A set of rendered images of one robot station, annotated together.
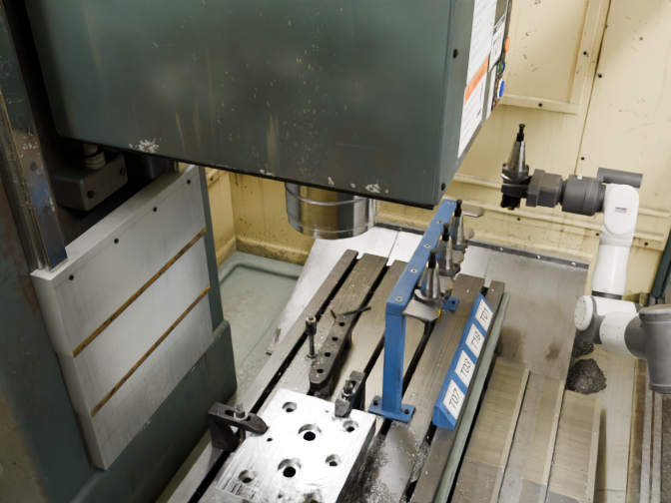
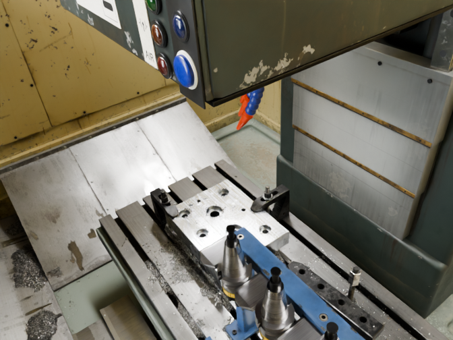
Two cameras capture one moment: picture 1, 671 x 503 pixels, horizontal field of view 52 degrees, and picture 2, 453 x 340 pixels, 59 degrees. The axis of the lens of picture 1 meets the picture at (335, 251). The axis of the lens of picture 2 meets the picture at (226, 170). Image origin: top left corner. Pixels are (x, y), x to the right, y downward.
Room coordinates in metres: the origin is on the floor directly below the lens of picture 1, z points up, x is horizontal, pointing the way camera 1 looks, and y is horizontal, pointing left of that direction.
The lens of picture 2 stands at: (1.43, -0.57, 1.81)
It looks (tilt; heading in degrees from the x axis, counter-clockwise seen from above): 38 degrees down; 126
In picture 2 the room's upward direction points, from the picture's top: 5 degrees counter-clockwise
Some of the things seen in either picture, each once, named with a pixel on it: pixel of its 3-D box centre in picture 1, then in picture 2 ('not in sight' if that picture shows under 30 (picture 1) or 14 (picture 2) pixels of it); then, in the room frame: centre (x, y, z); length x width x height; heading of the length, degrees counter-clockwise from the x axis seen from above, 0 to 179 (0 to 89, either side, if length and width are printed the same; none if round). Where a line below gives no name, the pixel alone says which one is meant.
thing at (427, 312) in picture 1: (421, 311); (217, 253); (1.12, -0.18, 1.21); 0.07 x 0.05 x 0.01; 68
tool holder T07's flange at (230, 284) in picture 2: (429, 295); (234, 272); (1.17, -0.20, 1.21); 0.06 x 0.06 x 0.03
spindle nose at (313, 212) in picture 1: (333, 185); not in sight; (1.01, 0.00, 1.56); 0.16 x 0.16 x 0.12
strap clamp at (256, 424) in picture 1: (239, 426); (269, 204); (1.02, 0.21, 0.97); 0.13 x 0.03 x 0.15; 68
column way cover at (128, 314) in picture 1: (145, 313); (352, 131); (1.18, 0.42, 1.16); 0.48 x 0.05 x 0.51; 158
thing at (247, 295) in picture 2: (436, 281); (253, 293); (1.22, -0.22, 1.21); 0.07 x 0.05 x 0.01; 68
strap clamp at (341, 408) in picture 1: (348, 401); not in sight; (1.10, -0.03, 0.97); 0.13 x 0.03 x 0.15; 158
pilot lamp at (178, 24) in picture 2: not in sight; (180, 26); (1.21, -0.30, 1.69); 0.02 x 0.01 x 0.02; 158
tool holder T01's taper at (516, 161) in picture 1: (517, 153); not in sight; (1.44, -0.42, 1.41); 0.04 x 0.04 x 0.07
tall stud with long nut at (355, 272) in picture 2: (311, 336); (352, 285); (1.33, 0.06, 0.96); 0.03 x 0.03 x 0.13
